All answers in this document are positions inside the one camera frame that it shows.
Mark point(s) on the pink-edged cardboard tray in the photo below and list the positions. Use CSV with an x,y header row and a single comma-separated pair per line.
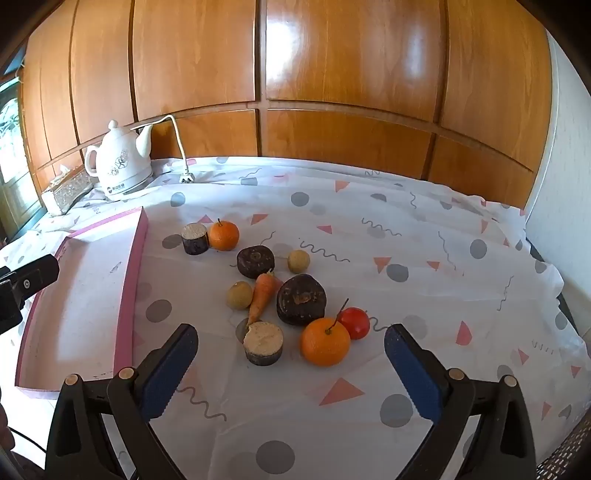
x,y
83,323

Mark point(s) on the person's left hand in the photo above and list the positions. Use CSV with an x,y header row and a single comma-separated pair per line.
x,y
7,441

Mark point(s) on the small orange tangerine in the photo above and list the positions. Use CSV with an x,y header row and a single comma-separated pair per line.
x,y
223,235

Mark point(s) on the white patterned tablecloth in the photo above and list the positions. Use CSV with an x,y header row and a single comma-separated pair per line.
x,y
457,271

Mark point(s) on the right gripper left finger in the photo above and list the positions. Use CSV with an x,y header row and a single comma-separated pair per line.
x,y
79,446

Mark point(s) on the large dark water chestnut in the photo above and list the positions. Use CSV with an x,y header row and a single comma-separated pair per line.
x,y
301,300

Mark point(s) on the large cut dark cylinder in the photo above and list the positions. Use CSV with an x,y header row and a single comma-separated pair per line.
x,y
263,343

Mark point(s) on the dark round water chestnut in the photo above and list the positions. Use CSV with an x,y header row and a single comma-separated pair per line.
x,y
254,261

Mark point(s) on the orange carrot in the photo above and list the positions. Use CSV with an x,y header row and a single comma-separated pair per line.
x,y
263,292

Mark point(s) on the ornate tissue box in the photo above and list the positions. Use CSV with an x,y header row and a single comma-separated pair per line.
x,y
65,189

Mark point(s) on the red tomato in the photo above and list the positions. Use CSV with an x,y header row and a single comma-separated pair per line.
x,y
356,321

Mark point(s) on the large orange with stem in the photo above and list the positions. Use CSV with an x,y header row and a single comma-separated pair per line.
x,y
325,342

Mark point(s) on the small cut dark cylinder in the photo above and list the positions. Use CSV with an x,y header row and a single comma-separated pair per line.
x,y
194,237

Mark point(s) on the yellow-brown small round fruit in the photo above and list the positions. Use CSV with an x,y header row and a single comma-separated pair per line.
x,y
298,261

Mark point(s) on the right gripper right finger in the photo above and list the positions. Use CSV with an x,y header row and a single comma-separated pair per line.
x,y
503,444

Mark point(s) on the white ceramic electric kettle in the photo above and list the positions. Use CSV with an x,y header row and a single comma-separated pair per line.
x,y
122,161

